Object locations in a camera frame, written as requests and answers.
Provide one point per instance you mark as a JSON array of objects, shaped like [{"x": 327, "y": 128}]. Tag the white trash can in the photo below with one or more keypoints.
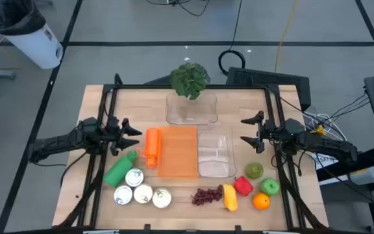
[{"x": 37, "y": 48}]

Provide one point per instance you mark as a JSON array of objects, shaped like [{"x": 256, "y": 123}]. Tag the clear rectangular storage bin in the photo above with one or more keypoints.
[{"x": 216, "y": 152}]

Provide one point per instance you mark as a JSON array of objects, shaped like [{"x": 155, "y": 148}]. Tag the yellow connector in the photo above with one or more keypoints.
[{"x": 319, "y": 130}]

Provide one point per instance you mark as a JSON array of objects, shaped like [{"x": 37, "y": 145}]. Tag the bright green apple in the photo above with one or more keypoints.
[{"x": 270, "y": 187}]

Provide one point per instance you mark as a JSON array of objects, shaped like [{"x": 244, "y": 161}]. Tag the white paper sign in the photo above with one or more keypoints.
[{"x": 323, "y": 161}]

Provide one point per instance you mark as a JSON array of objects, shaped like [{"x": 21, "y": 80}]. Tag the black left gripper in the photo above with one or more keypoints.
[{"x": 114, "y": 135}]

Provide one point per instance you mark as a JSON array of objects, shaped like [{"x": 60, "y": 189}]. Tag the black aluminium frame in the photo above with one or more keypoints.
[{"x": 190, "y": 86}]

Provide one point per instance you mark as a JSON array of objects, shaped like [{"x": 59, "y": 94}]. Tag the red grapes bunch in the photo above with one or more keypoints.
[{"x": 206, "y": 196}]

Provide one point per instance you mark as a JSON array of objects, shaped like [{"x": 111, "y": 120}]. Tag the orange fruit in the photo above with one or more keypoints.
[{"x": 261, "y": 201}]

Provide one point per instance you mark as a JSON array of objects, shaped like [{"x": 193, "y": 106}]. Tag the dark green pear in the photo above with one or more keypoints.
[{"x": 254, "y": 170}]

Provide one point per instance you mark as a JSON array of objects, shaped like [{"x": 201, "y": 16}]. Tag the silver metal bracket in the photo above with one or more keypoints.
[
  {"x": 279, "y": 232},
  {"x": 101, "y": 232}
]

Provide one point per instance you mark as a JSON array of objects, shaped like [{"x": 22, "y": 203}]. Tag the white plastic box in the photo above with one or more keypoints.
[{"x": 365, "y": 175}]

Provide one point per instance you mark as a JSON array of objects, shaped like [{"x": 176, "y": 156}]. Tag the green potted plant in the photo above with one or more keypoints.
[{"x": 189, "y": 80}]

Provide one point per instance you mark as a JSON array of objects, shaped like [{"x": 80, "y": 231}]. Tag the black trash bag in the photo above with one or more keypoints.
[{"x": 16, "y": 16}]

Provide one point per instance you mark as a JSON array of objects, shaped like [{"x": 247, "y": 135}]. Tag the black table clamp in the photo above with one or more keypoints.
[
  {"x": 147, "y": 227},
  {"x": 238, "y": 227}
]

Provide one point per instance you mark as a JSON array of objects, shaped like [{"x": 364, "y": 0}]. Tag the orange translucent storage bin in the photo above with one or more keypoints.
[{"x": 179, "y": 152}]

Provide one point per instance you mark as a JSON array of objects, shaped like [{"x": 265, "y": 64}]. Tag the green plastic bottle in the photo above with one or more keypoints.
[{"x": 119, "y": 170}]

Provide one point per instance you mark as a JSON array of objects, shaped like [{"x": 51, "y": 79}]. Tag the clear bin with wavy rim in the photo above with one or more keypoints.
[{"x": 191, "y": 112}]

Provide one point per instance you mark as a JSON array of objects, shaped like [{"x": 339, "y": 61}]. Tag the orange plastic bottle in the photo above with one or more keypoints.
[{"x": 152, "y": 146}]

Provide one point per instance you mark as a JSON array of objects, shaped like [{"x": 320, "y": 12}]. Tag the red bell pepper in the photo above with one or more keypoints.
[{"x": 243, "y": 186}]

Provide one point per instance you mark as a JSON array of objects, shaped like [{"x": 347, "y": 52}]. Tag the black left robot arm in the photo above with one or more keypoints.
[{"x": 60, "y": 143}]

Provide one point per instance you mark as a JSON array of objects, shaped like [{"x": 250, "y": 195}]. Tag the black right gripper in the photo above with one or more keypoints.
[{"x": 270, "y": 132}]

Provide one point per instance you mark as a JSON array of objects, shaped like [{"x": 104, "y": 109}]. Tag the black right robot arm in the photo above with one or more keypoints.
[{"x": 330, "y": 146}]

